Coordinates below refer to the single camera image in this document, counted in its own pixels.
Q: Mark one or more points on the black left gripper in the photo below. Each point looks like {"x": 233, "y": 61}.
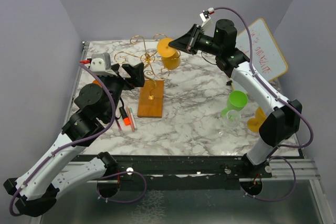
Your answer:
{"x": 136, "y": 73}

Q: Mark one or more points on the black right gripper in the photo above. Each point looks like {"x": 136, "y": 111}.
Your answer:
{"x": 187, "y": 42}

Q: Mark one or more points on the yellow plastic wine glass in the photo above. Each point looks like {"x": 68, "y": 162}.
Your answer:
{"x": 169, "y": 56}

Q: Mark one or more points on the green plastic wine glass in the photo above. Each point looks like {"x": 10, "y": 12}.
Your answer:
{"x": 237, "y": 100}

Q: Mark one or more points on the clear wine glass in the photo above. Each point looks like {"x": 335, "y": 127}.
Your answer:
{"x": 228, "y": 123}

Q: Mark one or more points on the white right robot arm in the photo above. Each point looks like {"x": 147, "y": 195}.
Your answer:
{"x": 282, "y": 115}

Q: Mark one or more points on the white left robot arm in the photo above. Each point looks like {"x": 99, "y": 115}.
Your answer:
{"x": 37, "y": 191}

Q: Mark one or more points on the wooden rack base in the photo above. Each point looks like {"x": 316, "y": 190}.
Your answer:
{"x": 151, "y": 99}

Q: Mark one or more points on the orange plastic wine glass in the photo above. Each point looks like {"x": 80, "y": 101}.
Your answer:
{"x": 97, "y": 83}

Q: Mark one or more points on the green white pen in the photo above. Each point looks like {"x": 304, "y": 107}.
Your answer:
{"x": 131, "y": 115}

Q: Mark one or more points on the orange highlighter marker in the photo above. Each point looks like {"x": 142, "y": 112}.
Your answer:
{"x": 124, "y": 116}

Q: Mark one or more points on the pink pen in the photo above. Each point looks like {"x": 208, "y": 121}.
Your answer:
{"x": 118, "y": 124}

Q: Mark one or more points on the yellow-framed whiteboard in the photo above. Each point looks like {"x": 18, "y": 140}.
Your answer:
{"x": 267, "y": 57}

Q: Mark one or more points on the gold wire glass rack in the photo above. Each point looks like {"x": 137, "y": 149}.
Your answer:
{"x": 148, "y": 57}

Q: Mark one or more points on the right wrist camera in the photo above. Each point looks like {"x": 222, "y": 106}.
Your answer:
{"x": 205, "y": 16}

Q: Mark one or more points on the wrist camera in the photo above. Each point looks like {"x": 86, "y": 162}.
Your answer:
{"x": 100, "y": 64}
{"x": 205, "y": 16}

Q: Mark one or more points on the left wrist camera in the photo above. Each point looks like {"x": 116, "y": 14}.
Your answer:
{"x": 100, "y": 64}

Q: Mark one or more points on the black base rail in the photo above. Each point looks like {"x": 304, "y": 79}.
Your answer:
{"x": 187, "y": 172}

